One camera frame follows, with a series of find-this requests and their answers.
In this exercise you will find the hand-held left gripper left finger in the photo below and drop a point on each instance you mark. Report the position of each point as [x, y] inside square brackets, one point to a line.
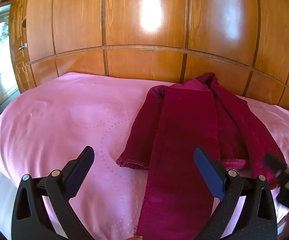
[81, 171]

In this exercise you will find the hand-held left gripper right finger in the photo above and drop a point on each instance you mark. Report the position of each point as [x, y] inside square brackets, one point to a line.
[209, 172]

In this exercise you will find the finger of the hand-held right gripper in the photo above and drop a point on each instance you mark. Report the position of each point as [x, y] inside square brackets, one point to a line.
[272, 162]

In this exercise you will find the maroon garment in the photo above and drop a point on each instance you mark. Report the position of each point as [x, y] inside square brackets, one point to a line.
[184, 130]

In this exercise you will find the pink bed sheet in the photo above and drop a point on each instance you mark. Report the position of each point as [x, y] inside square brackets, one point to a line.
[59, 130]

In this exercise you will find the wooden wardrobe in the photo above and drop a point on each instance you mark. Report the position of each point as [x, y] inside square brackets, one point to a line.
[144, 62]

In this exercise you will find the carved wooden door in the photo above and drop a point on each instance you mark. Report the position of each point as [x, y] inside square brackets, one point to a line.
[18, 62]

